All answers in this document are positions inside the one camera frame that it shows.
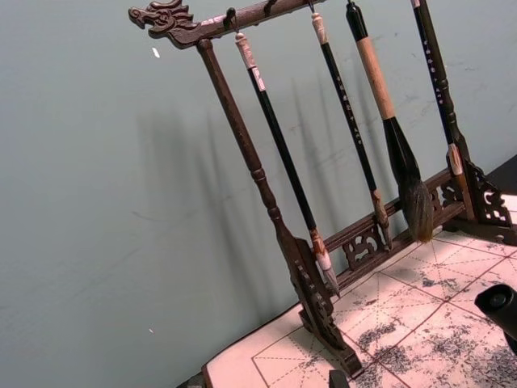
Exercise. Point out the black brush with white cap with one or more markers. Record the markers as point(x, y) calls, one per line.
point(278, 137)

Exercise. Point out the carved dark wooden brush rack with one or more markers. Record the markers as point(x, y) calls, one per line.
point(236, 125)

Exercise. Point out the slim black calligraphy brush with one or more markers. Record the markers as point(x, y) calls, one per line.
point(349, 113)

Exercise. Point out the white gridded calligraphy practice mat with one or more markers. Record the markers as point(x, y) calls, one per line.
point(408, 307)

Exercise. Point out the small black block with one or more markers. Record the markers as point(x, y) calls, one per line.
point(338, 380)

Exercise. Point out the black brush with pale ferrule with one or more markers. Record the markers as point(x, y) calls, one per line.
point(434, 68)

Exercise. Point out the black cylindrical object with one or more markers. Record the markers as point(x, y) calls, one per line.
point(498, 305)

